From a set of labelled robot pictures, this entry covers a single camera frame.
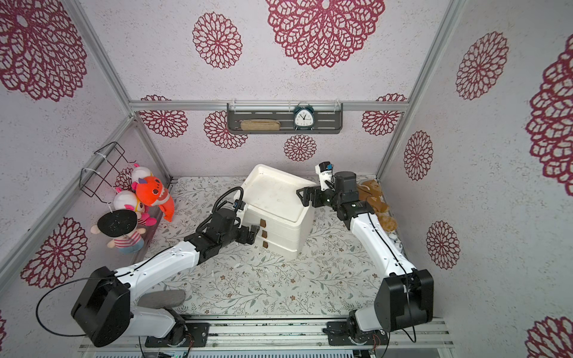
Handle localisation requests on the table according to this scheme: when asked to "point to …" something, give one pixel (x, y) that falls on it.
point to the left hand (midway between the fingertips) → (248, 225)
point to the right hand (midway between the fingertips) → (306, 187)
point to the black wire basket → (98, 181)
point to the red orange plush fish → (151, 192)
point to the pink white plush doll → (127, 200)
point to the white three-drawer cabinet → (271, 203)
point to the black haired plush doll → (122, 225)
